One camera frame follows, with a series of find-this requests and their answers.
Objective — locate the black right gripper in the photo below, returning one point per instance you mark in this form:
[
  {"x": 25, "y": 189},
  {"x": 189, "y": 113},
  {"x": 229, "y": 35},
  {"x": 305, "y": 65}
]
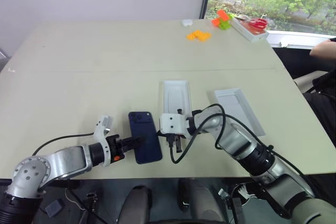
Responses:
[{"x": 173, "y": 137}]

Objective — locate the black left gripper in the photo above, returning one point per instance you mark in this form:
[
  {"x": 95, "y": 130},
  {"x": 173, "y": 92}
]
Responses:
[{"x": 115, "y": 146}]

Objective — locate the dark blue smartphone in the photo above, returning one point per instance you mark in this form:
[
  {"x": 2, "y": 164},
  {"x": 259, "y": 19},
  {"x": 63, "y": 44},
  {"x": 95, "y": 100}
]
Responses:
[{"x": 145, "y": 140}]

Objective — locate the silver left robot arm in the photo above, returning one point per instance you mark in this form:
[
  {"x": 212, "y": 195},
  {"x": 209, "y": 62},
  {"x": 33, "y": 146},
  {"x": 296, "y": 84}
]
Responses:
[{"x": 65, "y": 159}]

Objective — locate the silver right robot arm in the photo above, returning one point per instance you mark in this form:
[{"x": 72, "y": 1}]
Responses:
[{"x": 236, "y": 140}]

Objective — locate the person's bare forearm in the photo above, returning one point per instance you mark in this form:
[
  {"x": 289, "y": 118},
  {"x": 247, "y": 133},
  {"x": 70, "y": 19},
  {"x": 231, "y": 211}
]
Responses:
[{"x": 324, "y": 48}]

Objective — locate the white phone box base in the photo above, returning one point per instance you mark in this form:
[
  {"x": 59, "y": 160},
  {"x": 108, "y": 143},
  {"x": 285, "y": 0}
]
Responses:
[{"x": 175, "y": 95}]

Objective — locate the white phone box lid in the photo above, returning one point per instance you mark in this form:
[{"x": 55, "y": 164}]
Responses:
[{"x": 237, "y": 108}]

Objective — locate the small grey square box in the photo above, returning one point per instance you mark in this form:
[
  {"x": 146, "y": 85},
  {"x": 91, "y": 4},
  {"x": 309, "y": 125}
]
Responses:
[{"x": 54, "y": 207}]

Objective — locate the white box with orange print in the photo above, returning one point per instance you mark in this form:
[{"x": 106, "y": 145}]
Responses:
[{"x": 249, "y": 32}]

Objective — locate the yellow-orange building blocks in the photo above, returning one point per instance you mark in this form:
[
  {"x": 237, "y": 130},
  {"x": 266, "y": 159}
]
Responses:
[{"x": 198, "y": 36}]

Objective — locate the white earbud case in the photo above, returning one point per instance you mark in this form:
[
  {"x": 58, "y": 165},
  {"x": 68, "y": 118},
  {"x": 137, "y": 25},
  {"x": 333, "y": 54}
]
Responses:
[{"x": 187, "y": 22}]

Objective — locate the orange and green toy blocks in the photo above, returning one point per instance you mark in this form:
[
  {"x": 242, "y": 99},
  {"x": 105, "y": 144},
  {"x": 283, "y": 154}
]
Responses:
[{"x": 223, "y": 20}]

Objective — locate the beige chair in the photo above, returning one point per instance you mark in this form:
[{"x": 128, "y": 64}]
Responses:
[{"x": 304, "y": 82}]

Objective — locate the person's dark clothed body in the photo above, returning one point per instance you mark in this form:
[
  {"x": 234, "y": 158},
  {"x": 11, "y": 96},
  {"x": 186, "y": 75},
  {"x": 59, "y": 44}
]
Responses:
[{"x": 324, "y": 95}]

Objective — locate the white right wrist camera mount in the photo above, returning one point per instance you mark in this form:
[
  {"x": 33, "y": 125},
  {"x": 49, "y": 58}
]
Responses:
[{"x": 172, "y": 124}]

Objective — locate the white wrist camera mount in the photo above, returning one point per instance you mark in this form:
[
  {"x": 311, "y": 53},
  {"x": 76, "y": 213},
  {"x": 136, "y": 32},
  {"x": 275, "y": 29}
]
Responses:
[
  {"x": 172, "y": 124},
  {"x": 103, "y": 127}
]

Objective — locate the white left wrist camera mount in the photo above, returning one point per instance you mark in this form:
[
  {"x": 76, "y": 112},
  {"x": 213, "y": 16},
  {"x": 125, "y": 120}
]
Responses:
[{"x": 103, "y": 127}]

